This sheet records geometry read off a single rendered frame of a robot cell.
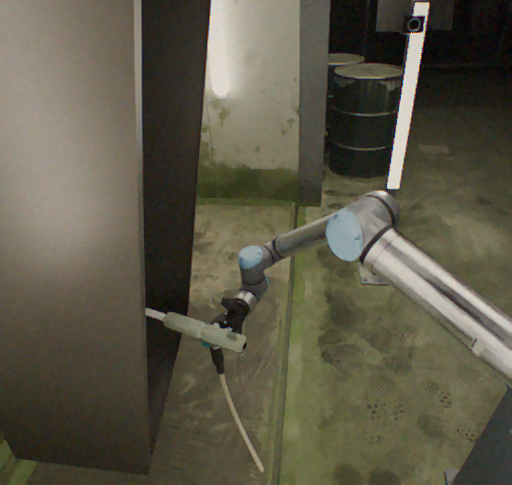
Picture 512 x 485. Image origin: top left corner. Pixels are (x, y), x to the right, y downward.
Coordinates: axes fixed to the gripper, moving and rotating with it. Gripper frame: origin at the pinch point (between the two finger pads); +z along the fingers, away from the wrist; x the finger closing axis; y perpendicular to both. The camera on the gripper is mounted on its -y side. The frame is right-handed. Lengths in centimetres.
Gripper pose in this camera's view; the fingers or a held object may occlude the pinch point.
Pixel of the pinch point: (212, 342)
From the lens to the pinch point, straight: 127.6
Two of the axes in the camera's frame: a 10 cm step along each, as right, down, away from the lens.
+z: -4.3, 5.0, -7.5
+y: 0.6, 8.5, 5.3
